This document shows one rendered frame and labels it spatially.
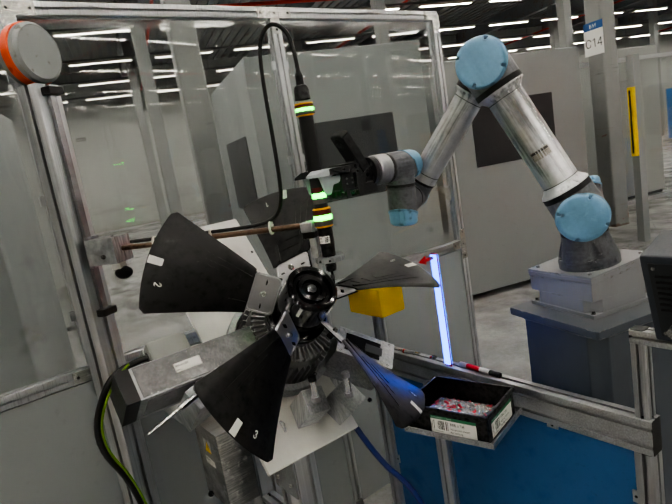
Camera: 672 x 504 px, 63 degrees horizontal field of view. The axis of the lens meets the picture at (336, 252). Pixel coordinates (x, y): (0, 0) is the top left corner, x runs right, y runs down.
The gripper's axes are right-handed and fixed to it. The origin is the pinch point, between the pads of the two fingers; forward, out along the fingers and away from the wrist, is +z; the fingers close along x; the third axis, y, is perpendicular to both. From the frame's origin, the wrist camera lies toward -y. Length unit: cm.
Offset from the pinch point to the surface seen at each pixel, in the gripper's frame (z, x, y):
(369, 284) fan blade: -10.0, -4.9, 28.2
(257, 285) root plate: 15.2, 3.4, 22.3
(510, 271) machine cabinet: -345, 202, 129
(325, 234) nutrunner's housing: -1.9, -1.6, 14.3
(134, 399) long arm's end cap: 46, 5, 38
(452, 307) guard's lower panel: -119, 70, 77
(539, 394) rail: -37, -30, 61
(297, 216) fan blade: -3.9, 12.0, 10.4
